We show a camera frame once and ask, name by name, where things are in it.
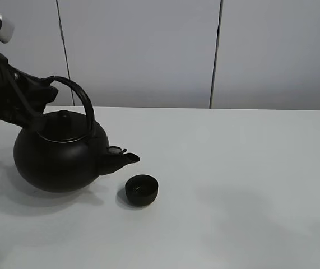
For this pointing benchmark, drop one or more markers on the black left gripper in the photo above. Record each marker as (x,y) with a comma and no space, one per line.
(23,96)

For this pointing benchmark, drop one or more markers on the black round teapot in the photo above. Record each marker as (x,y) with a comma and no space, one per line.
(70,151)

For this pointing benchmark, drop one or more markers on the small black teacup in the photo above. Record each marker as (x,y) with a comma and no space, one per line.
(141,190)

